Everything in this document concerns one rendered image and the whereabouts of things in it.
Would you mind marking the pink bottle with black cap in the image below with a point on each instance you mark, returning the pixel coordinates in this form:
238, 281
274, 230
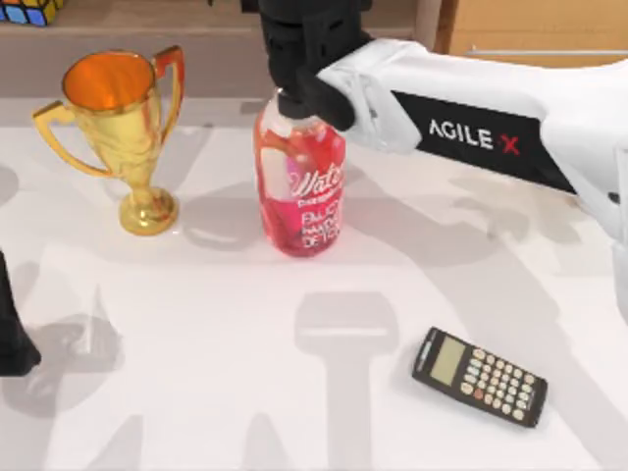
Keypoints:
299, 196

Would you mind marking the gold trophy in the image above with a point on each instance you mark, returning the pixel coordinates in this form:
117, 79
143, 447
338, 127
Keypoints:
125, 127

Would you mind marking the colourful puzzle cube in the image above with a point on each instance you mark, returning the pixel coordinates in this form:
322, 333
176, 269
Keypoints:
29, 10

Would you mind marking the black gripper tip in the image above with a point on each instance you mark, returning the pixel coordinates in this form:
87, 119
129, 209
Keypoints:
12, 333

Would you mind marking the black calculator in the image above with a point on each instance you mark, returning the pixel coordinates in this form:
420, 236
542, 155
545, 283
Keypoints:
483, 378

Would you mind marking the pale wooden cupboard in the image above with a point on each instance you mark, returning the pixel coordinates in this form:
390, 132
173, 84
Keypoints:
539, 24

